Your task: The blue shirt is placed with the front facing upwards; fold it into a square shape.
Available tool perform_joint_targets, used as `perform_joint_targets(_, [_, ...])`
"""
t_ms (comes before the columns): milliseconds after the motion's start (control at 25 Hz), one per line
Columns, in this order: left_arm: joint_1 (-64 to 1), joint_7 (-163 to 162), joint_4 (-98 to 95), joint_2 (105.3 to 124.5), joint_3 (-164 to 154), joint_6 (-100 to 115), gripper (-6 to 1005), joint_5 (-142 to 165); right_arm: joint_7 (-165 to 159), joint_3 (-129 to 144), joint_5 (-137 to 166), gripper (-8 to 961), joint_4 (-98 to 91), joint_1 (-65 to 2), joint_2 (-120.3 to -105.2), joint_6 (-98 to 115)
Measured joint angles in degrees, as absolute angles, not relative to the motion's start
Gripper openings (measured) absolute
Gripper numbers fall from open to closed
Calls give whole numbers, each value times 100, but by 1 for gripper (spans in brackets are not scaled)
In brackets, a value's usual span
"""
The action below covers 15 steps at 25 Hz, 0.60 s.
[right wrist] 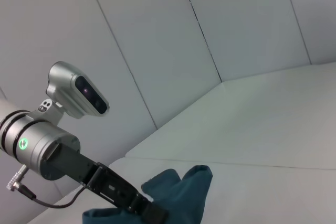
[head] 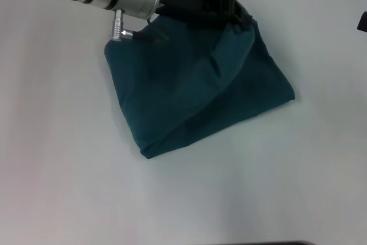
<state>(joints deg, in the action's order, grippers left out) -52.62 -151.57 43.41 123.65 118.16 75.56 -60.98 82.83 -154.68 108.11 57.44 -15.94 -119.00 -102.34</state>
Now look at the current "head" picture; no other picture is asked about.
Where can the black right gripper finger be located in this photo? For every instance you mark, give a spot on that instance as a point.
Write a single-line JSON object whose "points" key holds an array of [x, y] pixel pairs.
{"points": [[362, 21]]}

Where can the teal t-shirt with beige print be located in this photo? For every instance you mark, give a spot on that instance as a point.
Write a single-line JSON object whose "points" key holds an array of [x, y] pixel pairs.
{"points": [[200, 84]]}

